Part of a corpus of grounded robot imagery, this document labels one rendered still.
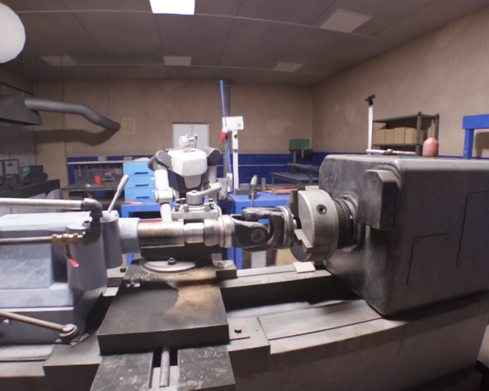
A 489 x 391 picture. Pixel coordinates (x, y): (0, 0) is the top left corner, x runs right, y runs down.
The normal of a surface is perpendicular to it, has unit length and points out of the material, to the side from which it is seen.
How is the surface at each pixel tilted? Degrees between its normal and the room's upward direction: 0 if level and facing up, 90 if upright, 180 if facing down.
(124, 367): 0
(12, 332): 90
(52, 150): 90
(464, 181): 90
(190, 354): 0
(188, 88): 90
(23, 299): 62
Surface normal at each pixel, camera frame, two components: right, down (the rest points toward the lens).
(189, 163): 0.65, 0.29
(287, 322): 0.00, -0.99
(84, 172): 0.21, 0.16
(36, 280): 0.19, -0.26
